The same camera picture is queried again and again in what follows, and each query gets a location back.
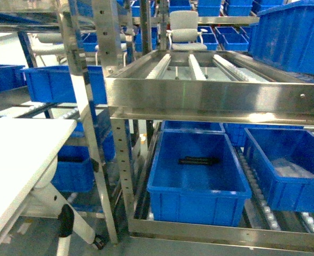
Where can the blue bin with black item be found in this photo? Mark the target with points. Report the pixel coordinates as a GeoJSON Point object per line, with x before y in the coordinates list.
{"type": "Point", "coordinates": [197, 178]}

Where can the stainless steel rack upright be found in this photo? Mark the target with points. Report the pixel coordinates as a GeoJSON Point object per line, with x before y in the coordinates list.
{"type": "Point", "coordinates": [106, 20]}

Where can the grey office chair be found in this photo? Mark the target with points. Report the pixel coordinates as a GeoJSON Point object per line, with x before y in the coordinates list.
{"type": "Point", "coordinates": [183, 34]}

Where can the blue plastic bin left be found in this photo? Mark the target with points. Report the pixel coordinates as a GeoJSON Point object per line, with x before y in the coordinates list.
{"type": "Point", "coordinates": [53, 84]}

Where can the blue bin lower right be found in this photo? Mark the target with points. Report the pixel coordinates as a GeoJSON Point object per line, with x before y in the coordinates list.
{"type": "Point", "coordinates": [283, 160]}

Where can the white table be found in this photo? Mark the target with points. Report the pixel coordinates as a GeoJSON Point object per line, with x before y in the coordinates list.
{"type": "Point", "coordinates": [27, 148]}

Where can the large blue plastic bin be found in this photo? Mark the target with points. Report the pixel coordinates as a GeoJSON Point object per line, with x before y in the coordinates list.
{"type": "Point", "coordinates": [284, 37]}

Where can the stainless steel rack front rail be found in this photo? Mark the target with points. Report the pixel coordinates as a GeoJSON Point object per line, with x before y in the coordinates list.
{"type": "Point", "coordinates": [227, 102]}

